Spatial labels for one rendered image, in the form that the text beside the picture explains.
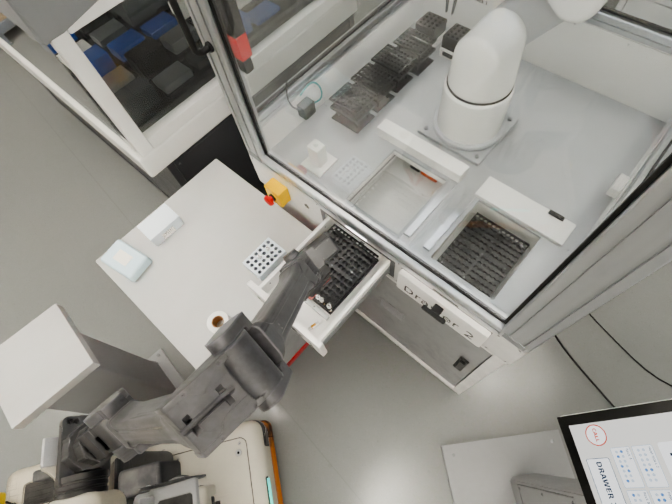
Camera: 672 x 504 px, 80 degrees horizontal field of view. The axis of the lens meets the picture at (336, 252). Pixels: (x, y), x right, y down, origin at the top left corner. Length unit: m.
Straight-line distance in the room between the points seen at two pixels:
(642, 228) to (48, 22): 1.32
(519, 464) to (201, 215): 1.62
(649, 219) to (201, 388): 0.56
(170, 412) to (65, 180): 2.77
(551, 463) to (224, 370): 1.74
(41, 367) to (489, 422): 1.73
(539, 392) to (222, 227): 1.55
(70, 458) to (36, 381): 0.73
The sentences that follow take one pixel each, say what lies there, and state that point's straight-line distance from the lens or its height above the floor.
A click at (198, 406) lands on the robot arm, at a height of 1.53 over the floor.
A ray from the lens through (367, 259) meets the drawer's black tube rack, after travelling 1.23.
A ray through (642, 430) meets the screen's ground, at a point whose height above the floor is 1.08.
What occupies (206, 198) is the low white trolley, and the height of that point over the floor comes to 0.76.
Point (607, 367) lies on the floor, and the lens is 2.28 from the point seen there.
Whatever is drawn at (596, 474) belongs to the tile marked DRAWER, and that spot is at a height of 0.99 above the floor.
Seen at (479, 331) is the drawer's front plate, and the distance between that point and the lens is 1.13.
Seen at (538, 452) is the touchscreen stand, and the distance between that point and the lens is 2.06.
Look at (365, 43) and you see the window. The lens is 0.70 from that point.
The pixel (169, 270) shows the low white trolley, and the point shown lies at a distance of 1.51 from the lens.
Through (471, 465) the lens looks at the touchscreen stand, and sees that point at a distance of 1.99.
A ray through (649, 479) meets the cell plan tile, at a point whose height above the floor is 1.07.
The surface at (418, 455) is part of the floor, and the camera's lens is 2.00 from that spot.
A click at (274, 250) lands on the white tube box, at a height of 0.80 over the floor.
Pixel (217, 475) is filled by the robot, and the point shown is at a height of 0.28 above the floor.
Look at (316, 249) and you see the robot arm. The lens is 0.90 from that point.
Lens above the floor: 1.99
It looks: 63 degrees down
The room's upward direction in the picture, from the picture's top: 11 degrees counter-clockwise
